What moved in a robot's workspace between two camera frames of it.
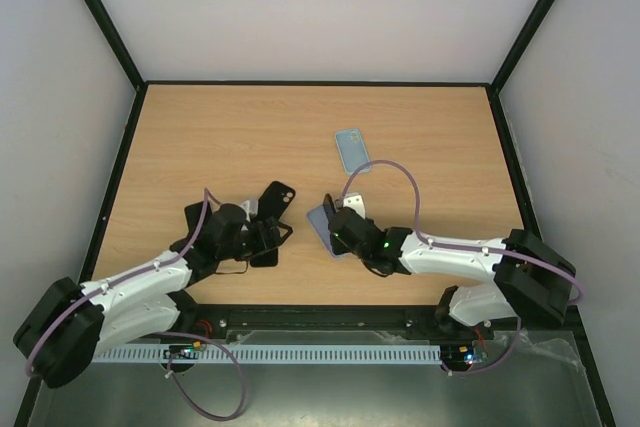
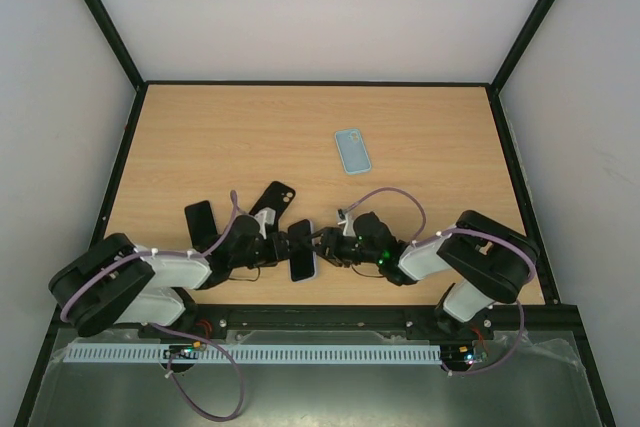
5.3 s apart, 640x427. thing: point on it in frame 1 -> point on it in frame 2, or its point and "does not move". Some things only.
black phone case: x=273 y=202 does not move
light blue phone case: x=352 y=150 does not move
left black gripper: x=264 y=244 -> x=279 y=250
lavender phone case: x=320 y=221 -> x=301 y=251
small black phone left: x=193 y=214 does not move
